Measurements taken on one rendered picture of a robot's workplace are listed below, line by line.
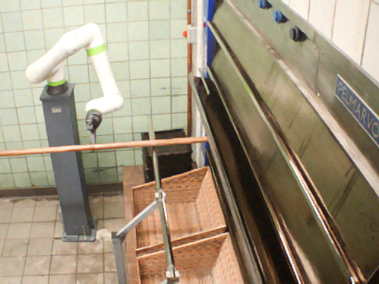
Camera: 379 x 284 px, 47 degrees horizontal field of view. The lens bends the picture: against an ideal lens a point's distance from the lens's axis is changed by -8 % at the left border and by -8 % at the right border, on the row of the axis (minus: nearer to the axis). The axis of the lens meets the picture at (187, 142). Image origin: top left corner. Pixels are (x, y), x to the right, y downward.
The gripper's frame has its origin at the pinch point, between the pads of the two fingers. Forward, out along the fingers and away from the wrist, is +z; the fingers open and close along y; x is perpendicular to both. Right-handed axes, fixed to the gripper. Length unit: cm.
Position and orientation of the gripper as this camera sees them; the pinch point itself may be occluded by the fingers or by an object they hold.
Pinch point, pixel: (90, 140)
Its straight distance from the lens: 248.4
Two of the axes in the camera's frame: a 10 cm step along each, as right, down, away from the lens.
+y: -0.1, 8.5, 5.3
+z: 1.2, 5.2, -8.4
